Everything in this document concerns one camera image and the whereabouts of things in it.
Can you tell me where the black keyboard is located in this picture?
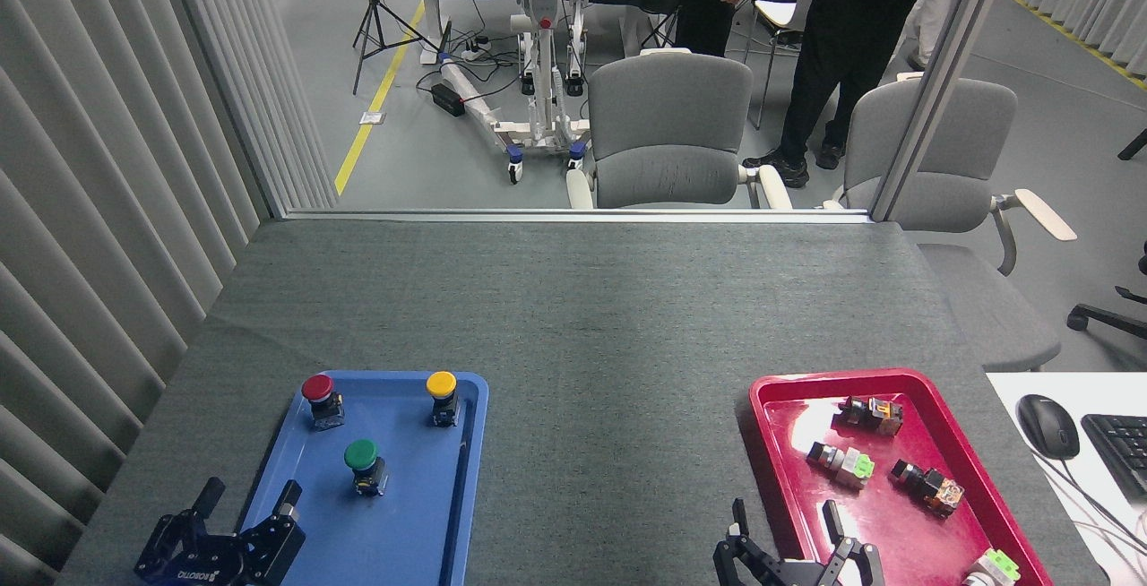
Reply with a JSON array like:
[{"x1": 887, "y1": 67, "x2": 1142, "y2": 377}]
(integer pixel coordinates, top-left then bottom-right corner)
[{"x1": 1082, "y1": 413, "x2": 1147, "y2": 502}]

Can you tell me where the white green switch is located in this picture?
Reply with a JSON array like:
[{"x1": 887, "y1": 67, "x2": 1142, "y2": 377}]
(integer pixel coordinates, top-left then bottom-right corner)
[
  {"x1": 806, "y1": 442, "x2": 875, "y2": 490},
  {"x1": 963, "y1": 548, "x2": 1021, "y2": 586}
]

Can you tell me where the yellow push button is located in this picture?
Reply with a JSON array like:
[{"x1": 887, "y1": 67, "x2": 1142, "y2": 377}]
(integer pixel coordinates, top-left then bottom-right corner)
[{"x1": 425, "y1": 371, "x2": 461, "y2": 427}]

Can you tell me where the black computer mouse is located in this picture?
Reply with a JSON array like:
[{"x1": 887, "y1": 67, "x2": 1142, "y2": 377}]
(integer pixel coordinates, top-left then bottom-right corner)
[{"x1": 1017, "y1": 394, "x2": 1081, "y2": 461}]

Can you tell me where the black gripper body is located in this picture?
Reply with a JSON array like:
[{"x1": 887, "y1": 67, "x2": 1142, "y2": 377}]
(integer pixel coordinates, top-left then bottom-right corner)
[
  {"x1": 166, "y1": 537, "x2": 252, "y2": 586},
  {"x1": 760, "y1": 561, "x2": 832, "y2": 586}
]

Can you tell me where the black tripod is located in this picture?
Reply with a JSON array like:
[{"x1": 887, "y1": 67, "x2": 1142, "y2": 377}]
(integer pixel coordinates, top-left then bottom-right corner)
[{"x1": 352, "y1": 0, "x2": 433, "y2": 96}]

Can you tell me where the black orange switch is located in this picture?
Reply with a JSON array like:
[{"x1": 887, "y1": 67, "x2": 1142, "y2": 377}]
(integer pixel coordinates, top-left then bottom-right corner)
[
  {"x1": 839, "y1": 396, "x2": 904, "y2": 436},
  {"x1": 890, "y1": 460, "x2": 966, "y2": 517}
]

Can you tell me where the white chair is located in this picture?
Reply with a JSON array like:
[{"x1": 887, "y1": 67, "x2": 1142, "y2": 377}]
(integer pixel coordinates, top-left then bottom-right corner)
[{"x1": 744, "y1": 0, "x2": 822, "y2": 130}]

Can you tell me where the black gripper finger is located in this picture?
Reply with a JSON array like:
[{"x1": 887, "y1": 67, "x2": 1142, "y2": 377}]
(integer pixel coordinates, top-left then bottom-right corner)
[
  {"x1": 714, "y1": 498, "x2": 780, "y2": 586},
  {"x1": 823, "y1": 502, "x2": 885, "y2": 586},
  {"x1": 134, "y1": 477, "x2": 226, "y2": 582},
  {"x1": 240, "y1": 479, "x2": 306, "y2": 585}
]

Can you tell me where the silver post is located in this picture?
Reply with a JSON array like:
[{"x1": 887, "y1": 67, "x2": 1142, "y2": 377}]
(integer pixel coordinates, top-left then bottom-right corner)
[{"x1": 869, "y1": 0, "x2": 1022, "y2": 221}]

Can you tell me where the red push button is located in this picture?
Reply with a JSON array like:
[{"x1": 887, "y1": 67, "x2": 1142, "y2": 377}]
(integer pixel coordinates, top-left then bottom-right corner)
[{"x1": 300, "y1": 374, "x2": 346, "y2": 431}]

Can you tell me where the red plastic tray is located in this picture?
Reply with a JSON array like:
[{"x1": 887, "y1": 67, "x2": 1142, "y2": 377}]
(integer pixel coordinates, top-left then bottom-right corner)
[{"x1": 748, "y1": 368, "x2": 1054, "y2": 586}]

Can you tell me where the grey office chair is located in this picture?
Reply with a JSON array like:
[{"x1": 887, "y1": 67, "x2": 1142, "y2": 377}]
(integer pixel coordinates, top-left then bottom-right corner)
[
  {"x1": 823, "y1": 73, "x2": 1076, "y2": 372},
  {"x1": 566, "y1": 48, "x2": 794, "y2": 211}
]

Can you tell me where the black chair base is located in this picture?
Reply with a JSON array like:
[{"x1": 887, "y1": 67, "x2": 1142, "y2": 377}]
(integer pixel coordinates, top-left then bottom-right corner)
[{"x1": 1066, "y1": 241, "x2": 1147, "y2": 340}]

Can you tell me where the silver rail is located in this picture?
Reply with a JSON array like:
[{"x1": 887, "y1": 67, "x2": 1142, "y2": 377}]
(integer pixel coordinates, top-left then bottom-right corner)
[{"x1": 282, "y1": 208, "x2": 872, "y2": 225}]

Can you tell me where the blue plastic tray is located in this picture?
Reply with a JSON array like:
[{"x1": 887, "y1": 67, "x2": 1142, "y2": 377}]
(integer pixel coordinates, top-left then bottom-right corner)
[{"x1": 235, "y1": 370, "x2": 490, "y2": 586}]

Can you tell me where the white desk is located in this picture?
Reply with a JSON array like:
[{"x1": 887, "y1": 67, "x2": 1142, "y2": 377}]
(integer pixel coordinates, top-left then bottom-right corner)
[{"x1": 986, "y1": 373, "x2": 1147, "y2": 586}]

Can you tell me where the grey mouse cable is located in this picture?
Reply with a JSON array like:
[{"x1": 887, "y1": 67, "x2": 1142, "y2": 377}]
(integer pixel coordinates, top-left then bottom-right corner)
[{"x1": 1042, "y1": 457, "x2": 1147, "y2": 560}]

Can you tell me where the green push button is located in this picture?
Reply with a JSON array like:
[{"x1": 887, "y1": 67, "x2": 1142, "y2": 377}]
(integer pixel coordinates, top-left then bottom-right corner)
[{"x1": 344, "y1": 439, "x2": 389, "y2": 496}]

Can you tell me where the white stand on wheels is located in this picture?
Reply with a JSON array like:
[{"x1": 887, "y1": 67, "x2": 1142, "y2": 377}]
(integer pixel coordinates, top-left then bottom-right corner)
[{"x1": 437, "y1": 0, "x2": 603, "y2": 185}]

